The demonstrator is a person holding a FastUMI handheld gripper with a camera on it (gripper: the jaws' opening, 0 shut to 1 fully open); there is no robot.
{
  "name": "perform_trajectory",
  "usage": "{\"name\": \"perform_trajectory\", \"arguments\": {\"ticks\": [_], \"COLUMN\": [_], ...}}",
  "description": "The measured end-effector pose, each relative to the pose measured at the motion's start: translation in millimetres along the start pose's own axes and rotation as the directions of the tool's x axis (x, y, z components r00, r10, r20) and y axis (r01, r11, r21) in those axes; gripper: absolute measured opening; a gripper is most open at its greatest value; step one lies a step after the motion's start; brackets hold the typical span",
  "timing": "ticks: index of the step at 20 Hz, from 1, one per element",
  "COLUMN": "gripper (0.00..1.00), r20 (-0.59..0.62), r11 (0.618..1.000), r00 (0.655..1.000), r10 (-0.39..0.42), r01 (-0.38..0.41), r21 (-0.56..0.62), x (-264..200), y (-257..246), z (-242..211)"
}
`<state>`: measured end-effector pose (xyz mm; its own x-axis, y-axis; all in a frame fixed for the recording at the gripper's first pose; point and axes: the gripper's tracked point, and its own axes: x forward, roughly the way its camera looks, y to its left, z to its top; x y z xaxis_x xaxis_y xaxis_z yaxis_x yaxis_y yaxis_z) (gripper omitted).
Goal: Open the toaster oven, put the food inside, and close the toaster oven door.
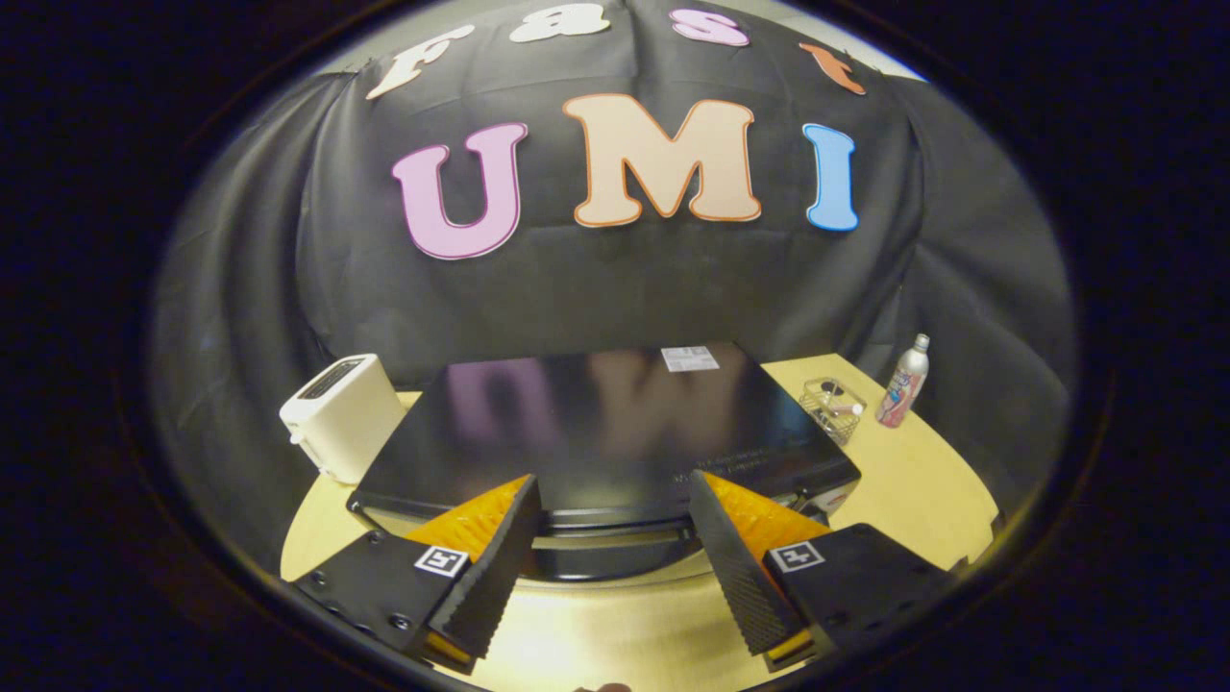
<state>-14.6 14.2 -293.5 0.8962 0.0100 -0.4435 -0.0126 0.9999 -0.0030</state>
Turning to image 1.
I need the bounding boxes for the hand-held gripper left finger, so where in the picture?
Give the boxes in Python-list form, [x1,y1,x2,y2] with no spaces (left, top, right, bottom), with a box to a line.
[291,473,543,675]

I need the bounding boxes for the black backdrop cloth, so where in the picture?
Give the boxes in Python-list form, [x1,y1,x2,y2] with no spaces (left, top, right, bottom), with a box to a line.
[149,0,1077,578]

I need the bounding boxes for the silver spray bottle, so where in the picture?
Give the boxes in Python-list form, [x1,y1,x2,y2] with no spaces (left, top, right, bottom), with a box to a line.
[875,334,931,430]

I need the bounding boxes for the black toaster oven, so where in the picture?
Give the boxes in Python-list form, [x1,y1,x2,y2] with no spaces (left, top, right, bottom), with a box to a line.
[347,342,863,583]

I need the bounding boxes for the clear wire basket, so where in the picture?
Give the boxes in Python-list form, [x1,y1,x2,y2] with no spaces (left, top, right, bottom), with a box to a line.
[799,377,868,446]

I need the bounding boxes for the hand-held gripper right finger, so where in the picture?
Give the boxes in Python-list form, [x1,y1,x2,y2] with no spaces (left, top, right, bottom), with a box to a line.
[688,470,958,673]

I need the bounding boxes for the white pop-up toaster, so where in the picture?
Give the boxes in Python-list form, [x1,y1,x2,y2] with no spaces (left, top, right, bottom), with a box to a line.
[279,353,408,485]

